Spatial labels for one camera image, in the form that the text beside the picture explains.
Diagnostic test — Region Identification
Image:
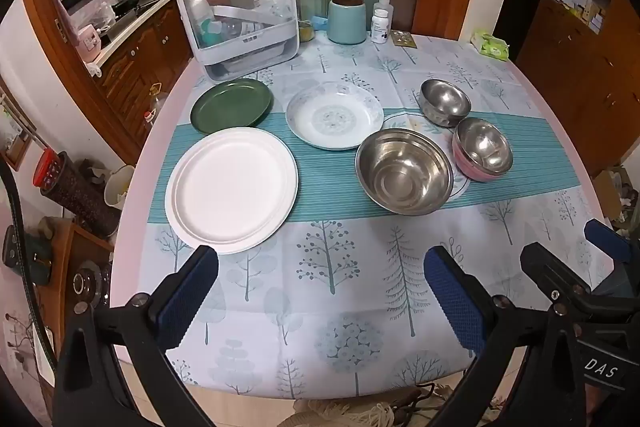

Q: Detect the wooden kitchen cabinet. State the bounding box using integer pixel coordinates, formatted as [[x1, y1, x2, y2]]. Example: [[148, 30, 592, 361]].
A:
[[23, 0, 192, 164]]

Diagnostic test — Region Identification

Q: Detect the white paper plate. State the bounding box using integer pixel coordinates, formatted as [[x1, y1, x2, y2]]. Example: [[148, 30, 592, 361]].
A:
[[165, 127, 298, 255]]

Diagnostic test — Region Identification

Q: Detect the dark green plate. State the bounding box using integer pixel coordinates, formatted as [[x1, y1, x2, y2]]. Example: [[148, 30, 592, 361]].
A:
[[190, 78, 273, 135]]

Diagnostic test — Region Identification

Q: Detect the pink appliance on counter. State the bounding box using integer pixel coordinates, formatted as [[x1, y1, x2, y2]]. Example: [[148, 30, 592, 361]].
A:
[[75, 24, 102, 63]]

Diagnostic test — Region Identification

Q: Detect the wooden side table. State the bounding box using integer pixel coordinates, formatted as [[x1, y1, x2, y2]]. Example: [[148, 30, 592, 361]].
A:
[[37, 218, 113, 355]]

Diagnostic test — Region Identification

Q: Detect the light blue canister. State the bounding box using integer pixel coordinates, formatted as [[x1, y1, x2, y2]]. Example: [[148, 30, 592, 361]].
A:
[[326, 0, 367, 45]]

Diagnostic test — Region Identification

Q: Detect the small steel bowl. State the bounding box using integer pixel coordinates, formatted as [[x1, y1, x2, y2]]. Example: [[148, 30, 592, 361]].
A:
[[418, 80, 472, 128]]

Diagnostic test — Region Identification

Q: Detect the white floral ceramic plate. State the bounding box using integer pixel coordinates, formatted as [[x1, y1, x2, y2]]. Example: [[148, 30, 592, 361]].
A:
[[285, 82, 384, 151]]

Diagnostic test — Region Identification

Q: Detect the small brown packet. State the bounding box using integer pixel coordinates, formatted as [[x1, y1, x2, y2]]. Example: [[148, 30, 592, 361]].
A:
[[390, 30, 416, 49]]

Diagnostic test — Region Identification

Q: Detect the large steel bowl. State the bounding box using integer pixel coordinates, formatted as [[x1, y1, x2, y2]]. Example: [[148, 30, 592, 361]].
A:
[[355, 128, 454, 216]]

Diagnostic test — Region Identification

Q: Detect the dark tube red cap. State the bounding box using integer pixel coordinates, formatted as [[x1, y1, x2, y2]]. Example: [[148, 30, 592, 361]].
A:
[[32, 148, 120, 237]]

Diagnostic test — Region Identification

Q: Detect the white pill bottle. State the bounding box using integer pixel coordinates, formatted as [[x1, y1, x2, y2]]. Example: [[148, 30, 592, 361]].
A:
[[371, 8, 388, 44]]

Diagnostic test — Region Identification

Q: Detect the green wet wipes pack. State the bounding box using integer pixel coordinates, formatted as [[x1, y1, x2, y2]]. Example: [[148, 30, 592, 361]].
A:
[[470, 31, 509, 62]]

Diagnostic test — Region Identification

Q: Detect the cardboard box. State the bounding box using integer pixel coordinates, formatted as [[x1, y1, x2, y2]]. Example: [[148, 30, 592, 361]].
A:
[[592, 170, 623, 221]]

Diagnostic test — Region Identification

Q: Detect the white dish drying cabinet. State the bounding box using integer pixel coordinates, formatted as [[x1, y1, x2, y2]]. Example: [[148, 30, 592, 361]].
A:
[[176, 0, 299, 82]]

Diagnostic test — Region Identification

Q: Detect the pink steel-lined bowl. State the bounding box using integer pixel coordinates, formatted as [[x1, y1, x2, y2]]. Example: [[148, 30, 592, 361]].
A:
[[451, 117, 513, 182]]

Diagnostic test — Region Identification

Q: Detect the black cable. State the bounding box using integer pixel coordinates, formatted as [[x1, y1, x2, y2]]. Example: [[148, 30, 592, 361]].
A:
[[0, 156, 59, 373]]

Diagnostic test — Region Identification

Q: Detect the dark green jar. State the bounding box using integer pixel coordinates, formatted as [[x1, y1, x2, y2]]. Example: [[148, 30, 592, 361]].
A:
[[2, 225, 53, 286]]

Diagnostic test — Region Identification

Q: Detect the tree-print tablecloth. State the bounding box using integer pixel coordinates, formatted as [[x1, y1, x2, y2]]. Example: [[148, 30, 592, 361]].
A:
[[168, 36, 613, 399]]

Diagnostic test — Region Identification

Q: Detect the white squeeze bottle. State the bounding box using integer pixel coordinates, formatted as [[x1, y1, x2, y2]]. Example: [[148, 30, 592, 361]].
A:
[[372, 0, 394, 30]]

